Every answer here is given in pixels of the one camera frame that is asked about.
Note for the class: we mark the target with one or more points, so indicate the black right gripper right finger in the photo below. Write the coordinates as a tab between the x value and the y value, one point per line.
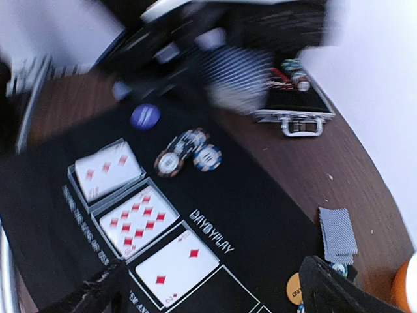
325	290

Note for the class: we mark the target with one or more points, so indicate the nine of diamonds card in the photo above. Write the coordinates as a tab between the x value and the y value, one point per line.
138	221

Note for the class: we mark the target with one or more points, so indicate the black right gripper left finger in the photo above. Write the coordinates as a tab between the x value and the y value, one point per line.
105	291

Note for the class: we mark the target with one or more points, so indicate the far poker chip row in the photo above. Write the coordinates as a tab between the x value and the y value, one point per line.
296	73

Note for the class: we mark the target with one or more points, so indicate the black poker play mat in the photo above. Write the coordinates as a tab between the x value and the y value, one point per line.
221	241

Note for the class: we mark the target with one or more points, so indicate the two of diamonds card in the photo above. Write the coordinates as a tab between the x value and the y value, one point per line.
177	268

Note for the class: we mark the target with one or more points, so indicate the orange big blind button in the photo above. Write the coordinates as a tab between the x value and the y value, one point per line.
293	289

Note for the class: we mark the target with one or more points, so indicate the poker chip pile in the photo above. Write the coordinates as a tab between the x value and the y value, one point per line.
340	268
192	144

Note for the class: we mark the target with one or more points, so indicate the aluminium poker chip case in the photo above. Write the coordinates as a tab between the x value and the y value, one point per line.
300	114

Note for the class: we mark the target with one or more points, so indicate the three of diamonds card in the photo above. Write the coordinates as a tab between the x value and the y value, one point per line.
107	170

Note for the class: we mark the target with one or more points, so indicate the blue patterned playing card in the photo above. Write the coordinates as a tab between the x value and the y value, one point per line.
338	236

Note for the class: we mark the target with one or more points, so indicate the black all-in triangle plaque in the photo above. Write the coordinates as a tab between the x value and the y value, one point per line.
278	80

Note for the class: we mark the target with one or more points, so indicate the white and red bowl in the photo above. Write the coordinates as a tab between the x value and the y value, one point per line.
403	292

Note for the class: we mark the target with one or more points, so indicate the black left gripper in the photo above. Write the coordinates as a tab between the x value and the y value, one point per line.
162	41

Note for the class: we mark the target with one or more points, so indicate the purple small blind button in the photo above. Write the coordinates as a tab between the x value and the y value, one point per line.
145	116

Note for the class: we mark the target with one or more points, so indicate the grey playing card deck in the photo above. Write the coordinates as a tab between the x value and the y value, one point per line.
235	79

